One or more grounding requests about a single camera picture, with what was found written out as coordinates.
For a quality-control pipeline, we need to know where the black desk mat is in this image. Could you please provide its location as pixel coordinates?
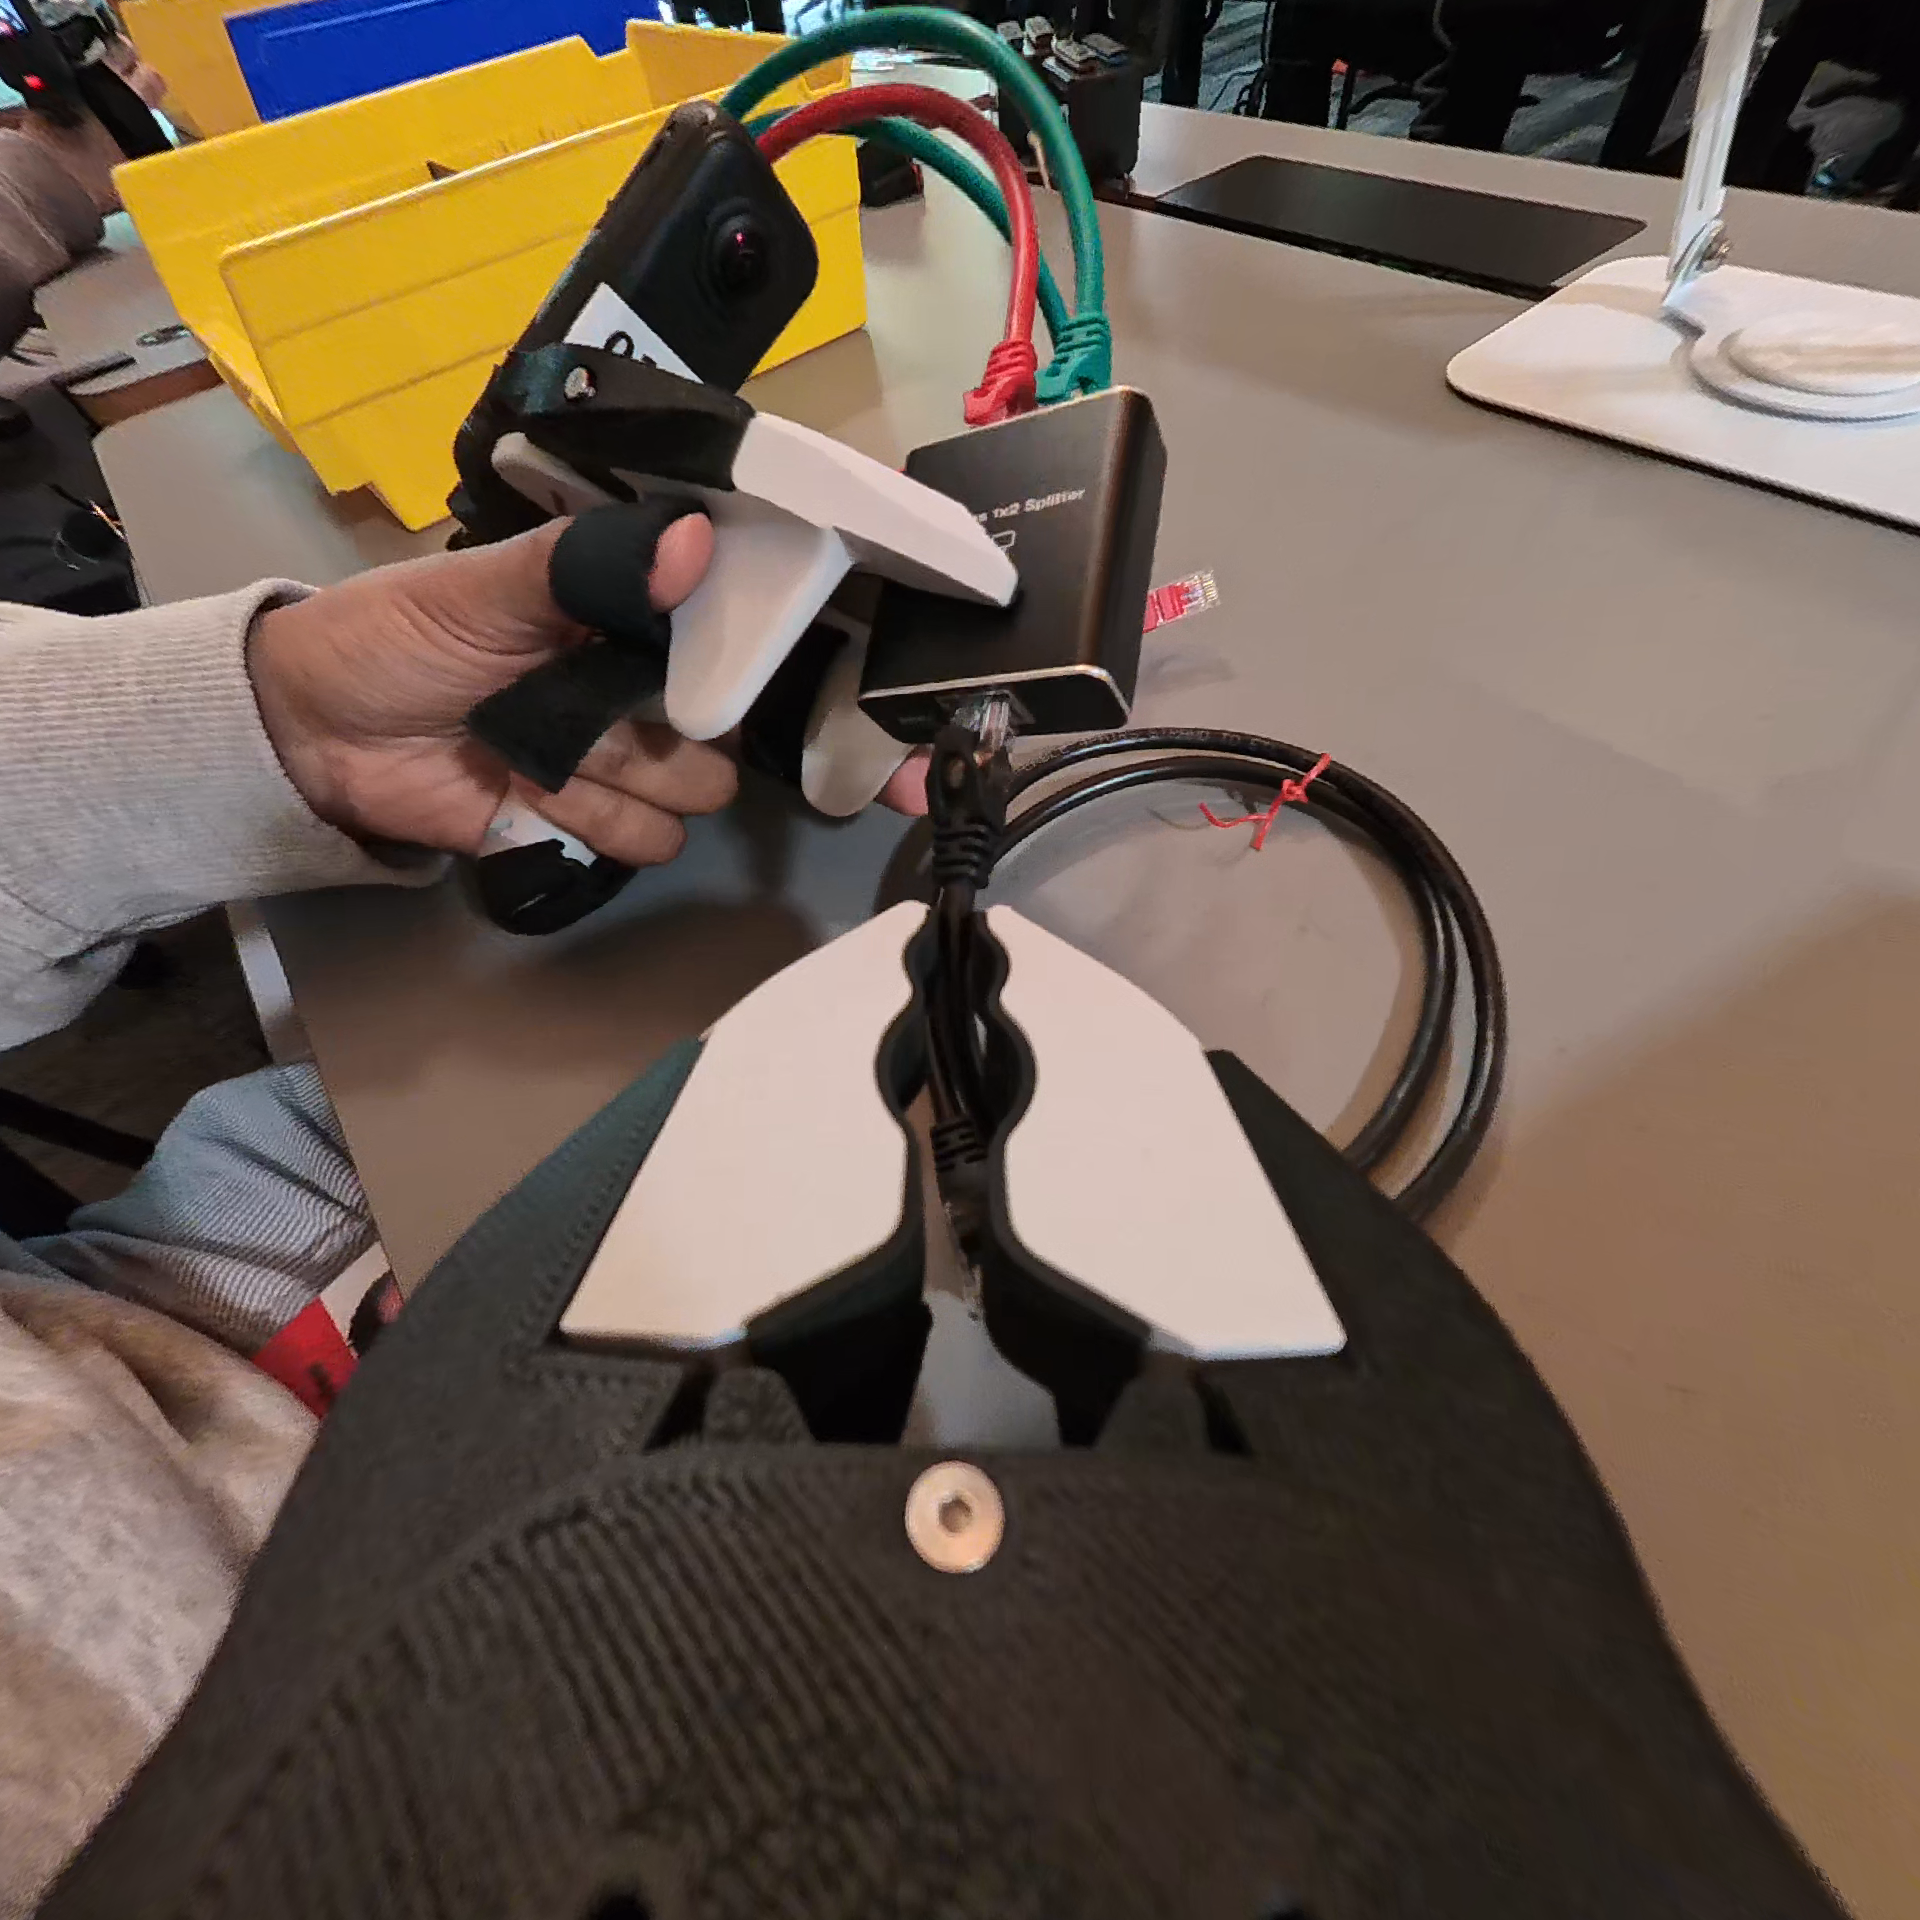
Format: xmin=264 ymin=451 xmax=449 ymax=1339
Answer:
xmin=1152 ymin=153 xmax=1648 ymax=300

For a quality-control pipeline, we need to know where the red network cable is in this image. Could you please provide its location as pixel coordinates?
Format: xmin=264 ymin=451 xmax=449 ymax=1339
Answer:
xmin=753 ymin=81 xmax=1224 ymax=635

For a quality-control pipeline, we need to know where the person's grey clothing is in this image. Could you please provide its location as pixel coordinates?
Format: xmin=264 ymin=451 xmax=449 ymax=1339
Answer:
xmin=0 ymin=1063 xmax=404 ymax=1920

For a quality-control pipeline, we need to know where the green network cable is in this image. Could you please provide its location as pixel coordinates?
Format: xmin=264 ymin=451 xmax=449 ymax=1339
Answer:
xmin=719 ymin=7 xmax=1114 ymax=407

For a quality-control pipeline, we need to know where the person's left forearm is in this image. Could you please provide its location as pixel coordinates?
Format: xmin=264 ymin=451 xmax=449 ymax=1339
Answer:
xmin=0 ymin=577 xmax=452 ymax=1057

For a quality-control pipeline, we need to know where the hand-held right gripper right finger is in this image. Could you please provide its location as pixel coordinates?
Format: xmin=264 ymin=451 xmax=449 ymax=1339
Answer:
xmin=978 ymin=905 xmax=1348 ymax=1444

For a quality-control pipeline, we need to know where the red twist tie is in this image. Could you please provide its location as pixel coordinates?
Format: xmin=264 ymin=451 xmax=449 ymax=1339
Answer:
xmin=1197 ymin=753 xmax=1335 ymax=855

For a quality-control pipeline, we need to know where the black network splitter box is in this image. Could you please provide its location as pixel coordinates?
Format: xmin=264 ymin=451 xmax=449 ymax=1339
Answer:
xmin=853 ymin=384 xmax=1170 ymax=745

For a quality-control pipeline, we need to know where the person's left hand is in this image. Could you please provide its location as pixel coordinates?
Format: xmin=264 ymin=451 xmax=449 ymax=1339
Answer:
xmin=246 ymin=507 xmax=935 ymax=874

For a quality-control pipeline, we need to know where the white stand base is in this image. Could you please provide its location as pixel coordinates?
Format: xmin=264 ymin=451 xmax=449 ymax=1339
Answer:
xmin=1446 ymin=0 xmax=1920 ymax=531

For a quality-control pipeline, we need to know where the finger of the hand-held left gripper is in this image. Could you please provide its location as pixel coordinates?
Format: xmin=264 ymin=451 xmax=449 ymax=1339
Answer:
xmin=799 ymin=698 xmax=905 ymax=822
xmin=730 ymin=412 xmax=1024 ymax=610

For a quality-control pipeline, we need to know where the blue plastic bin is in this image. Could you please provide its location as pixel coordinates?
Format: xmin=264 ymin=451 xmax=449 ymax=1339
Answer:
xmin=223 ymin=0 xmax=665 ymax=126

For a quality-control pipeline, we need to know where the black network cable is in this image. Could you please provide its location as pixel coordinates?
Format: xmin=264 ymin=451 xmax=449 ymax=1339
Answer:
xmin=873 ymin=696 xmax=1510 ymax=1327

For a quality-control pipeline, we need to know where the yellow plastic bin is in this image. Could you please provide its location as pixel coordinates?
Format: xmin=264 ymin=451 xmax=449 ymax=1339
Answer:
xmin=218 ymin=20 xmax=865 ymax=538
xmin=112 ymin=36 xmax=648 ymax=454

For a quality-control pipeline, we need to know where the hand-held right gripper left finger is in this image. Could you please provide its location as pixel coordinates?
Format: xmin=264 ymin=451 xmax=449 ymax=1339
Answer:
xmin=560 ymin=900 xmax=935 ymax=1444

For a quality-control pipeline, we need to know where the black port device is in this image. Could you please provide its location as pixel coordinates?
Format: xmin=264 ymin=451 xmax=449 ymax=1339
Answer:
xmin=990 ymin=11 xmax=1145 ymax=195

